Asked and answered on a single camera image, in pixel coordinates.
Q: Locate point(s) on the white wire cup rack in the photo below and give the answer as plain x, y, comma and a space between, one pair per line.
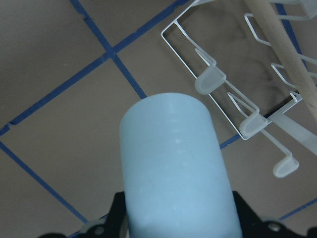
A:
234, 64

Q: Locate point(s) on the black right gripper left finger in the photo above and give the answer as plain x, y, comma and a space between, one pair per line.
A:
112, 225

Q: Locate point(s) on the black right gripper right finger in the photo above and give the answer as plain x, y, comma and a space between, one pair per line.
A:
254, 227

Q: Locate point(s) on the light blue ikea cup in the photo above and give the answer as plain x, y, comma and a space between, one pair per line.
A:
175, 181

